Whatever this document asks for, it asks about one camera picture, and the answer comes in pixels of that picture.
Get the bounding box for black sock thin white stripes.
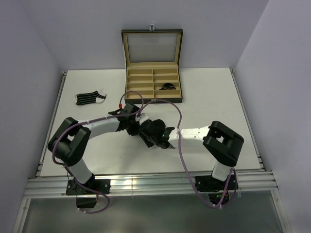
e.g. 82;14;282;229
160;83;176;90

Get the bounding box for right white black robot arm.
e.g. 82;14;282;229
138;119;244;189

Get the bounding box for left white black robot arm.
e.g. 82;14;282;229
48;114;139;194

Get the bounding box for striped sock with white toe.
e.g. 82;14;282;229
74;90;107;105

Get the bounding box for black compartment box beige lining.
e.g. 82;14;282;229
121;29;183;104

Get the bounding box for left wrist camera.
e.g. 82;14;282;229
119;103;139;115

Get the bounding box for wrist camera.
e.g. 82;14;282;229
119;103;139;115
135;113;149;125

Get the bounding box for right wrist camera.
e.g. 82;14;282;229
135;113;149;125

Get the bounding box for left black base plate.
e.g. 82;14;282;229
66;179;111;196

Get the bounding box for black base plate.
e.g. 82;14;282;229
66;179;111;196
195;175;239;192

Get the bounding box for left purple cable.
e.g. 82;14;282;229
52;91;145;215

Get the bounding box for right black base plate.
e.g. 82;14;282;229
195;175;239;192

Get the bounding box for aluminium rail frame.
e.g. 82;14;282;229
23;69;279;199

